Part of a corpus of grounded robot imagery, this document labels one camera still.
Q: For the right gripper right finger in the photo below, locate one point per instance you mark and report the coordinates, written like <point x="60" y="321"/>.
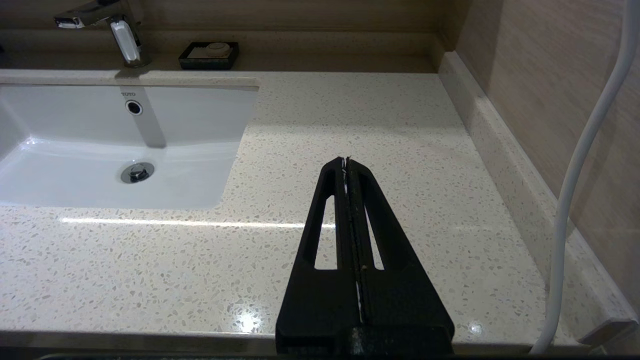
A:
<point x="400" y="300"/>

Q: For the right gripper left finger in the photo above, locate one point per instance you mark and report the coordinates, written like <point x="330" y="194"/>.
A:
<point x="327" y="300"/>

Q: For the chrome sink drain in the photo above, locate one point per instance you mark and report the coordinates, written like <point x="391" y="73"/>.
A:
<point x="137" y="172"/>

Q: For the black soap dish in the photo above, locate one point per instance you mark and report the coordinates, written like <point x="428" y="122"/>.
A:
<point x="199" y="62"/>

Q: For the sink overflow hole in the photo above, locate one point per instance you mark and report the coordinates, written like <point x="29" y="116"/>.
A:
<point x="134" y="107"/>

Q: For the round beige soap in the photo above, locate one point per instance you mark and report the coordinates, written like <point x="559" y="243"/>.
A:
<point x="218" y="48"/>

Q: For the white sink basin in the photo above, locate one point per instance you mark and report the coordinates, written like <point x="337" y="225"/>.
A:
<point x="75" y="170"/>

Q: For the chrome faucet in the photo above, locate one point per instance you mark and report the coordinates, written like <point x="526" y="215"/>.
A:
<point x="127" y="42"/>

